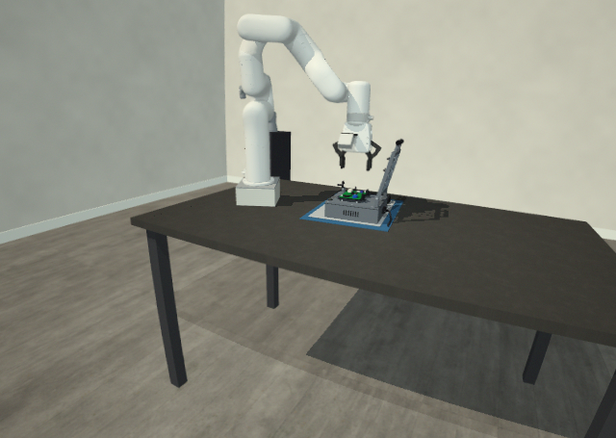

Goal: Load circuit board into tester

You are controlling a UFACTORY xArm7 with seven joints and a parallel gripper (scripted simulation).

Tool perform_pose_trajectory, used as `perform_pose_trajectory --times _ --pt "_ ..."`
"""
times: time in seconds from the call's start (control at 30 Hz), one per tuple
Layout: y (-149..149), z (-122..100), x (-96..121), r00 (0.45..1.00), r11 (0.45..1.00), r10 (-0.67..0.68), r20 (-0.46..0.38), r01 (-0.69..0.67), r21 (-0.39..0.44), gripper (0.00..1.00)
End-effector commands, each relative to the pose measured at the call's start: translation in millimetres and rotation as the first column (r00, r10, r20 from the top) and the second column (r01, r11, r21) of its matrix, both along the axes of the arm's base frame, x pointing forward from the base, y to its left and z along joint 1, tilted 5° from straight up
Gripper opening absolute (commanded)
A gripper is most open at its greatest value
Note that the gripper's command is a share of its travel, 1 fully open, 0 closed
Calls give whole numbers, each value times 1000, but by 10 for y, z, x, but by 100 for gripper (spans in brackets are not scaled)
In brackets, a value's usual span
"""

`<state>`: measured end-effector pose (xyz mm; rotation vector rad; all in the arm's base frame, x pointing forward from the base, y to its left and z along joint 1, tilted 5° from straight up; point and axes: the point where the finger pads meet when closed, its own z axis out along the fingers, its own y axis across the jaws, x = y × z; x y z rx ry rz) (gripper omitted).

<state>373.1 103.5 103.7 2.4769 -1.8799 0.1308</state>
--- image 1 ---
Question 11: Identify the green circuit board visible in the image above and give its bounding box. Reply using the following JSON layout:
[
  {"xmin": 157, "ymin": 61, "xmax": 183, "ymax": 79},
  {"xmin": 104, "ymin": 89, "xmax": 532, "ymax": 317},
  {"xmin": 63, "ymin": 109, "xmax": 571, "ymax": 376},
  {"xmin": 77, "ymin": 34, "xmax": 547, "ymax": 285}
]
[{"xmin": 339, "ymin": 189, "xmax": 363, "ymax": 199}]

